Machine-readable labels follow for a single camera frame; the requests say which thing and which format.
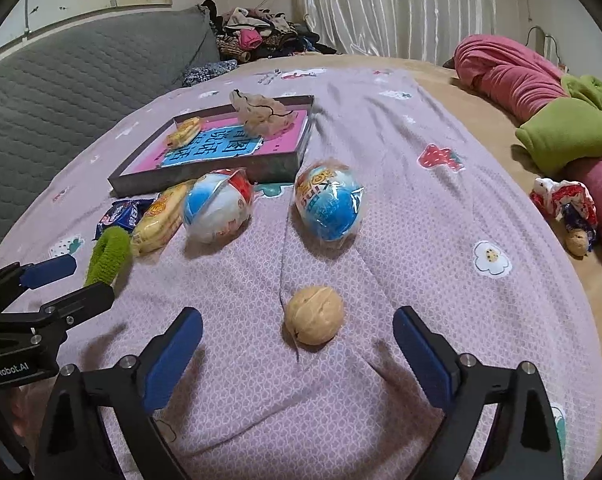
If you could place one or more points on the blue cookie packet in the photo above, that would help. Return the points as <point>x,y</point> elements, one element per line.
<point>121,215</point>

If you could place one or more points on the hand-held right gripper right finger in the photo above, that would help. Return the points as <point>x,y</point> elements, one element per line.
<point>423,355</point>

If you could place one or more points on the yellow snack packet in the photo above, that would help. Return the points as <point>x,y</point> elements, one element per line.
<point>156,220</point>
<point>183,132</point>

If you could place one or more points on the pink blanket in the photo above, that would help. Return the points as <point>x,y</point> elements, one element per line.
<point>506,75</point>

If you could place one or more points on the blue egg toy packet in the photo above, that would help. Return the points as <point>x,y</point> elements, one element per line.
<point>331,205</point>

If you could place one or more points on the purple printed blanket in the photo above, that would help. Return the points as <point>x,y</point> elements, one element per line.
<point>406,185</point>

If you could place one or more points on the grey quilted cushion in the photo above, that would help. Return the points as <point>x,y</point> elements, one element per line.
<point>81,90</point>

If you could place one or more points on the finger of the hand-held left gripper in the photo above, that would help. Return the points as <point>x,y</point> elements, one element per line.
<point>81,300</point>
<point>48,270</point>

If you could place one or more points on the green blanket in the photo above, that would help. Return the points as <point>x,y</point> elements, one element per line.
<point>561,135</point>

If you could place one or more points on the pile of clothes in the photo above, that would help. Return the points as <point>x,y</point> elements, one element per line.
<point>261,35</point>

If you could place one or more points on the blue patterned cloth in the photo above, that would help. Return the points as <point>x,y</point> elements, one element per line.
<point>208,72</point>

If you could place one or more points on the white curtain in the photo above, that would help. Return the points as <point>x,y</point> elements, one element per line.
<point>396,5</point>

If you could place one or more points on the beige plush toy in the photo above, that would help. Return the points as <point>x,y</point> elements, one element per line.
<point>263,112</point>

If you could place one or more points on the red white egg toy packet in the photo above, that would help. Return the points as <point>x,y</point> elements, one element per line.
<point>216,207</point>

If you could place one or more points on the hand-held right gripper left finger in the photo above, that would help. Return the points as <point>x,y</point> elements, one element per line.
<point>173,355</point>

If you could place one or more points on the brown cloth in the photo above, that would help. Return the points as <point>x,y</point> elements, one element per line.
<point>448,63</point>

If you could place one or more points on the grey tray with pink bottom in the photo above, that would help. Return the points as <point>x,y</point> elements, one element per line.
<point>281,142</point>

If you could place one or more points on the walnut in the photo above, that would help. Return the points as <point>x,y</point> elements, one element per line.
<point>577,242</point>
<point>313,322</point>

